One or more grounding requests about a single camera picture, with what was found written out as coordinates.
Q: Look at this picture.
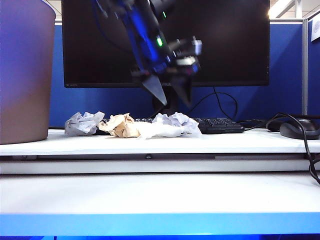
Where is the thin black monitor cable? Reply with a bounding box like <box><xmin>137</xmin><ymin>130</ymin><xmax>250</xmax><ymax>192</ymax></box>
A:
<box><xmin>188</xmin><ymin>86</ymin><xmax>238</xmax><ymax>121</ymax></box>

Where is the brown paper ball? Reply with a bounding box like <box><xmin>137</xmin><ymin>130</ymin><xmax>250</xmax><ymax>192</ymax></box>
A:
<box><xmin>97</xmin><ymin>112</ymin><xmax>141</xmax><ymax>138</ymax></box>

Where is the white tissue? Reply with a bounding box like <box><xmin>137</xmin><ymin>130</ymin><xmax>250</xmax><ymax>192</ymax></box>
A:
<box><xmin>136</xmin><ymin>122</ymin><xmax>183</xmax><ymax>140</ymax></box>

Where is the fluorescent ceiling light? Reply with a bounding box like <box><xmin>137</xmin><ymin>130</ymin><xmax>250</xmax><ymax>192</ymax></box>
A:
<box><xmin>267</xmin><ymin>0</ymin><xmax>297</xmax><ymax>20</ymax></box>

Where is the black computer mouse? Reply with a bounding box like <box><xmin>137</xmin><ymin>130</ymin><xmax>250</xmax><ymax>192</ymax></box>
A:
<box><xmin>279</xmin><ymin>119</ymin><xmax>320</xmax><ymax>140</ymax></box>

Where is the thick black mouse cable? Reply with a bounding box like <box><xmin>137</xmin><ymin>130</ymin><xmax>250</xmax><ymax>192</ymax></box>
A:
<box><xmin>265</xmin><ymin>112</ymin><xmax>320</xmax><ymax>186</ymax></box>

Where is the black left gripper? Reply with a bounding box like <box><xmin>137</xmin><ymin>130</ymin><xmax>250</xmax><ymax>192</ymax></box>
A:
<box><xmin>131</xmin><ymin>34</ymin><xmax>201</xmax><ymax>106</ymax></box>

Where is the black monitor stand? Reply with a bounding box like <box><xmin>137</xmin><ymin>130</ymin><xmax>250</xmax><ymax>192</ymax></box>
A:
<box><xmin>152</xmin><ymin>86</ymin><xmax>186</xmax><ymax>117</ymax></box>

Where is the grey metal partition post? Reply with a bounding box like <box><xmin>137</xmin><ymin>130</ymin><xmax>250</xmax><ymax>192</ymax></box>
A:
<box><xmin>301</xmin><ymin>18</ymin><xmax>309</xmax><ymax>116</ymax></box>

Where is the black computer keyboard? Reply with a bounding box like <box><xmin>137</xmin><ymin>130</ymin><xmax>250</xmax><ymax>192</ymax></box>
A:
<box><xmin>101</xmin><ymin>117</ymin><xmax>246</xmax><ymax>135</ymax></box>

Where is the printed white paper ball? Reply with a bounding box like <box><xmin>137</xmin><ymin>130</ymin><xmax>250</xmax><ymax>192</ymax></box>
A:
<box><xmin>64</xmin><ymin>111</ymin><xmax>106</xmax><ymax>137</ymax></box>
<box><xmin>152</xmin><ymin>111</ymin><xmax>203</xmax><ymax>138</ymax></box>

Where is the thin black keyboard cable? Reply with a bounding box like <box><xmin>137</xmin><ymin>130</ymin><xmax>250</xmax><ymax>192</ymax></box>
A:
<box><xmin>237</xmin><ymin>119</ymin><xmax>268</xmax><ymax>132</ymax></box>

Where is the white paper wall sign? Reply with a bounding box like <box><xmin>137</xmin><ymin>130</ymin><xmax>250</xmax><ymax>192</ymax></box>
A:
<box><xmin>310</xmin><ymin>19</ymin><xmax>320</xmax><ymax>43</ymax></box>

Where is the black ASUS computer monitor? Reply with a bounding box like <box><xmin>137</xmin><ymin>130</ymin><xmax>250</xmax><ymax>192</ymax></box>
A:
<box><xmin>61</xmin><ymin>0</ymin><xmax>271</xmax><ymax>88</ymax></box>

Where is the pink plastic trash can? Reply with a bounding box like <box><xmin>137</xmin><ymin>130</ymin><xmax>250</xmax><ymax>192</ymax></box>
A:
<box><xmin>0</xmin><ymin>0</ymin><xmax>56</xmax><ymax>145</ymax></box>

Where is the grey metal desk rail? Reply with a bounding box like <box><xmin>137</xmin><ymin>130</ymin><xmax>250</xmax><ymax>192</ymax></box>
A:
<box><xmin>0</xmin><ymin>152</ymin><xmax>308</xmax><ymax>161</ymax></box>

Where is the blue office partition panel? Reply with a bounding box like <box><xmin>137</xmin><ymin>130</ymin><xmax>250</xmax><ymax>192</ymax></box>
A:
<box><xmin>48</xmin><ymin>21</ymin><xmax>303</xmax><ymax>130</ymax></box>
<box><xmin>307</xmin><ymin>19</ymin><xmax>320</xmax><ymax>117</ymax></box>

